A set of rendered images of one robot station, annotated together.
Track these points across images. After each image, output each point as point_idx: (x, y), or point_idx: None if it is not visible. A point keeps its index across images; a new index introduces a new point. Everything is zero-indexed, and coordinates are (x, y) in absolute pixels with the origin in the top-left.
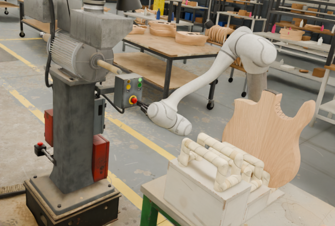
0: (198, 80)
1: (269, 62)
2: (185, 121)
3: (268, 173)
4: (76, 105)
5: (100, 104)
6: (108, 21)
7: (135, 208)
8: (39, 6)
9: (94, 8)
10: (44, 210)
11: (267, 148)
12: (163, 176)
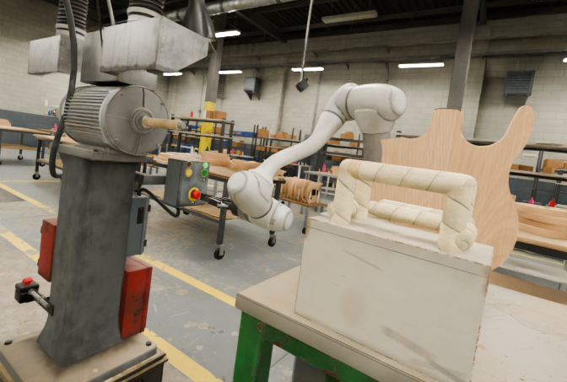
0: (299, 146)
1: (400, 110)
2: (284, 206)
3: None
4: (99, 199)
5: (142, 206)
6: (171, 24)
7: (189, 381)
8: (53, 50)
9: None
10: None
11: None
12: (275, 277)
